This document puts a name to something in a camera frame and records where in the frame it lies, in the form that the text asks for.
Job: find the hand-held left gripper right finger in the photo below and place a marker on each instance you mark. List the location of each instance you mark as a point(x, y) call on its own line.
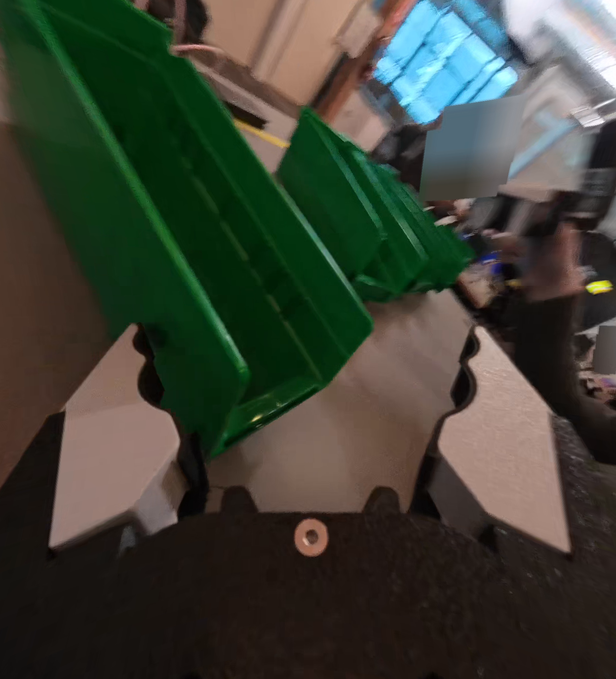
point(504, 461)

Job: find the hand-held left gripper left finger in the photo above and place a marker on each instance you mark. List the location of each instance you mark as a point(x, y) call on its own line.
point(106, 461)

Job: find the bright window wall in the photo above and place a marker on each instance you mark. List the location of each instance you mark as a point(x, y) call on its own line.
point(446, 58)

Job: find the wooden support post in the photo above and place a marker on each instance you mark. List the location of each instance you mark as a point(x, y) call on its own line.
point(361, 58)

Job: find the person's right hand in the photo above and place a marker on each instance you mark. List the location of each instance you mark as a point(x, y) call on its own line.
point(552, 265)

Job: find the green plastic bin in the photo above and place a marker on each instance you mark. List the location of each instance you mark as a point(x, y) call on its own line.
point(329, 196)
point(403, 249)
point(127, 212)
point(446, 249)

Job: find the white door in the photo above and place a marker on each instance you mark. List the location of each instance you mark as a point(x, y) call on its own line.
point(254, 32)

